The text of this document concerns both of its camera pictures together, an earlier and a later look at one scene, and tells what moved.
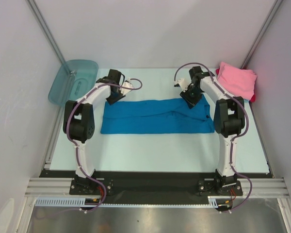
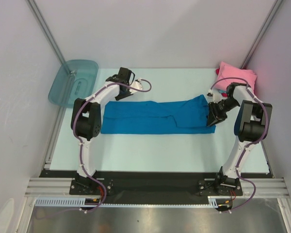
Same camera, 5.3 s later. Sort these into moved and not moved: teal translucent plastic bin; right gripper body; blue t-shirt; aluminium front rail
Moved: right gripper body
Not moved: blue t-shirt; teal translucent plastic bin; aluminium front rail
